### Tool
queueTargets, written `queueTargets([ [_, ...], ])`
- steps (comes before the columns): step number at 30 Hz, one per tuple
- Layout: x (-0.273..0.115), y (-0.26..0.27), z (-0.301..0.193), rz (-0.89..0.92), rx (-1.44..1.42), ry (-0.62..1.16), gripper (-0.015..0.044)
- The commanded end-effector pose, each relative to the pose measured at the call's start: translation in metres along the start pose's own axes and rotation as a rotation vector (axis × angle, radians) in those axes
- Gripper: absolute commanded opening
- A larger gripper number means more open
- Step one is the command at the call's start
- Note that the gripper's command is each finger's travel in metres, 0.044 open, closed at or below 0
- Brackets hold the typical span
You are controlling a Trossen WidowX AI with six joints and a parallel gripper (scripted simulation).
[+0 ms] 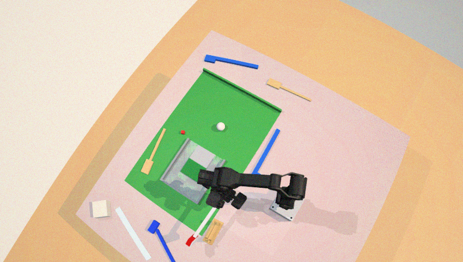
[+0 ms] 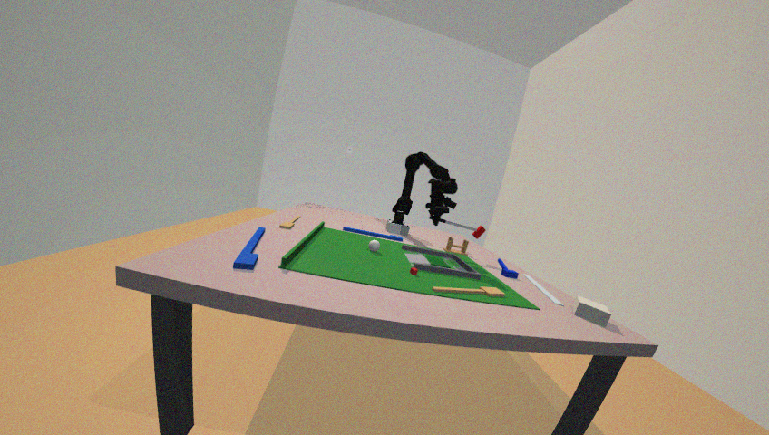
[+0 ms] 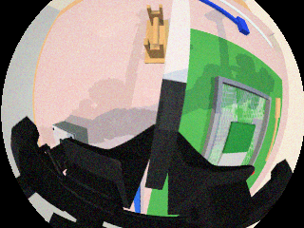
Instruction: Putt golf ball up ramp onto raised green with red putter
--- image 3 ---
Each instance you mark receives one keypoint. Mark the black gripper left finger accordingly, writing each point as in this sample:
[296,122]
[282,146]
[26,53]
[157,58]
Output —
[124,164]

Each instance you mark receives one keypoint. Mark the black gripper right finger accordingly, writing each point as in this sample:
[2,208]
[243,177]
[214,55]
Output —
[190,173]

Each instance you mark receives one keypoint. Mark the green putting mat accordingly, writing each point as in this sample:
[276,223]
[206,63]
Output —
[212,56]

